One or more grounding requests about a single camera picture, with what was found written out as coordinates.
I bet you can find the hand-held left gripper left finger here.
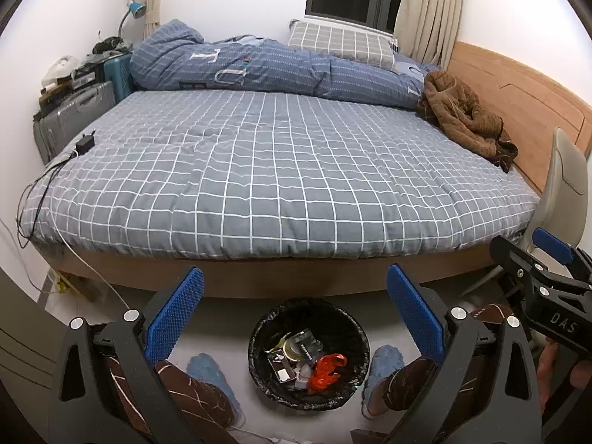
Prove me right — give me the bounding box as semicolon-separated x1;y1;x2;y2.
48;266;205;444

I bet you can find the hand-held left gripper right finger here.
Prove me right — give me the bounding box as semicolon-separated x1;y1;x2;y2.
384;263;542;444

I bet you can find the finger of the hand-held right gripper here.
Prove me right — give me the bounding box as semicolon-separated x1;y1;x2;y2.
532;228;592;283
490;236;553;294

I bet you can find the black trash bin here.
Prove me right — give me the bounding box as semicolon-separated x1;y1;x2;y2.
248;298;371;411

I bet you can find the red plastic bag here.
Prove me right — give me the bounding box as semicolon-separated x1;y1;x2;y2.
307;354;349;391

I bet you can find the black pouch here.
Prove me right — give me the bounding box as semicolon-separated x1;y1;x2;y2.
291;328;322;361

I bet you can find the brown carton box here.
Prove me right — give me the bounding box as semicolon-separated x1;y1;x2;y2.
267;351;299;384

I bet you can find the yellow paper cup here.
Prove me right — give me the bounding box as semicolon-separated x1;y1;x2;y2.
277;335;303;361

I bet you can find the person's right hand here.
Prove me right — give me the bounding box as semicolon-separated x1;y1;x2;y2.
536;340;592;396

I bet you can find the blue fluffy slipper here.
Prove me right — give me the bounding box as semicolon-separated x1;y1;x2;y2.
186;353;246;428
361;344;405;419

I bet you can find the beige chair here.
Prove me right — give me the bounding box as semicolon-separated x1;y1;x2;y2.
513;127;590;264

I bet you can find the person's right leg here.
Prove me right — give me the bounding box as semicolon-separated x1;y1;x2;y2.
379;303;514;412

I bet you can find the person's leg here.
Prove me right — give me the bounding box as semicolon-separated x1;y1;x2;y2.
379;303;514;412
106;358;232;444

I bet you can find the person's left leg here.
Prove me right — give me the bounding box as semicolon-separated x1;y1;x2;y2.
106;358;232;444

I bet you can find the cardboard box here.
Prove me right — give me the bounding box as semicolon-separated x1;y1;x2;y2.
67;274;122;305

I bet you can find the wooden headboard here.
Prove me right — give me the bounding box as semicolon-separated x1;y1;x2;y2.
446;41;592;195

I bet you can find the brown fleece jacket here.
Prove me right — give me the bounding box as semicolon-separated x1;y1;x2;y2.
416;70;519;174

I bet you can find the grey checked bed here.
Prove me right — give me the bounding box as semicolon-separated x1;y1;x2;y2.
18;90;542;299

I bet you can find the black charger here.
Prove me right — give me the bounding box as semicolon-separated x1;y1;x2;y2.
75;130;97;154

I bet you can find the light blue printed pillow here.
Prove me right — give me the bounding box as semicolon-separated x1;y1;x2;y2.
394;53;442;85

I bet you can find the grey suitcase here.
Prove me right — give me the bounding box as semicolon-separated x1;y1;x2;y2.
32;81;116;165

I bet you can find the teal suitcase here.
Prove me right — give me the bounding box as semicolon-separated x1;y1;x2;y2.
102;52;135;105

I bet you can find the wide beige curtain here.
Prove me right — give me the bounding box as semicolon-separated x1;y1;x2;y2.
392;0;465;69

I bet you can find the blue striped duvet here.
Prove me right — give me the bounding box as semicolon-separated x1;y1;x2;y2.
129;19;428;109

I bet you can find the white plastic appliance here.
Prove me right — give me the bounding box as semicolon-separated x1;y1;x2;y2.
43;55;80;90

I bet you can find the grey checked pillow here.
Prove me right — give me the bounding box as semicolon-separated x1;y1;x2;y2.
287;19;397;69

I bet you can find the blue desk lamp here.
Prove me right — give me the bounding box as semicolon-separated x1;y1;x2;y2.
118;1;148;42

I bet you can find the narrow beige curtain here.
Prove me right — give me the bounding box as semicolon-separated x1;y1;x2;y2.
141;0;168;40

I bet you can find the white cable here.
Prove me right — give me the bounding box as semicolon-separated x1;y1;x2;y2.
28;152;132;310

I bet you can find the black cable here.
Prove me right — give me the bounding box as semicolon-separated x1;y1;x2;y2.
16;149;79;241

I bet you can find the black device with cables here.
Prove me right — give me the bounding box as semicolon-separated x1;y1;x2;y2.
91;34;134;55

